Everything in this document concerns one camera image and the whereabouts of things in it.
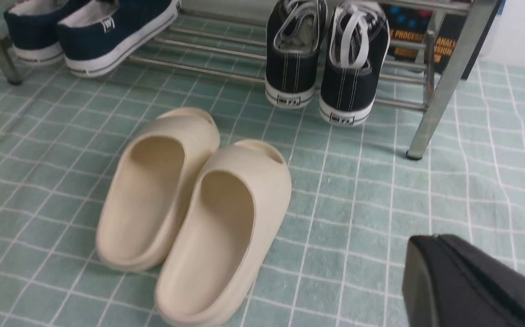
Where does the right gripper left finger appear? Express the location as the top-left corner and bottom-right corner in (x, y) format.
(402, 235), (515, 327)

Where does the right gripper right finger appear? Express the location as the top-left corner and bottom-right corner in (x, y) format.
(435, 234), (525, 327)

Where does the black canvas sneaker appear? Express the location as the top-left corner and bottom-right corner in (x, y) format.
(265, 0), (329, 109)
(319, 0), (390, 126)

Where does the steel shoe rack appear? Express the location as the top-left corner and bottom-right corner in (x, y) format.
(0, 0), (501, 161)

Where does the right cream foam slide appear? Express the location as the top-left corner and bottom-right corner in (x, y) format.
(155, 139), (292, 327)

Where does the cream foam slide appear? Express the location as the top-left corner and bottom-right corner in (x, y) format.
(155, 139), (292, 327)
(96, 107), (220, 272)

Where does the black image processing book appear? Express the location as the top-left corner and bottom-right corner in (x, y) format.
(381, 4), (466, 74)

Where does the left cream foam slide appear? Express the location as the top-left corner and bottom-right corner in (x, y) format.
(96, 107), (220, 272)

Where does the green checked tablecloth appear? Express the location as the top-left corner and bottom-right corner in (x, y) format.
(0, 0), (525, 327)

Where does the right navy canvas sneaker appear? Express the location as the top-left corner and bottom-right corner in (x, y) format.
(56, 0), (181, 78)

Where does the navy canvas sneaker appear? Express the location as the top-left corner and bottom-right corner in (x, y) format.
(3, 0), (88, 66)
(56, 0), (181, 78)

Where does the left navy canvas sneaker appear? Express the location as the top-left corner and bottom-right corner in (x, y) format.
(3, 0), (88, 66)

